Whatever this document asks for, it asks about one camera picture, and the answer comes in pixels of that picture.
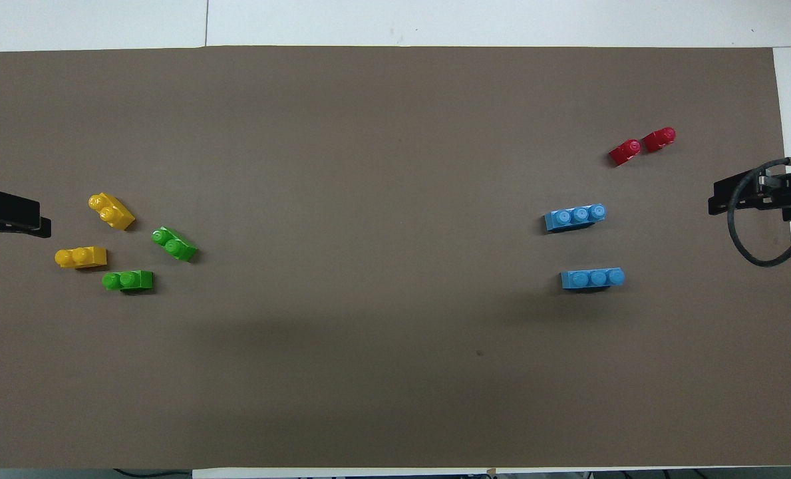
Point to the green two-stud toy block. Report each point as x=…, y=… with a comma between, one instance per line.
x=175, y=244
x=129, y=280

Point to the yellow two-stud toy block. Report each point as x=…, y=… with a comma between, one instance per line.
x=81, y=257
x=112, y=211

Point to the red one-stud toy block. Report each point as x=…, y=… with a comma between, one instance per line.
x=658, y=140
x=625, y=152

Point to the brown paper table mat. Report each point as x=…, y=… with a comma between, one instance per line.
x=395, y=372

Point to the blue three-stud toy block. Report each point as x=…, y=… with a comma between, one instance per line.
x=575, y=217
x=592, y=279

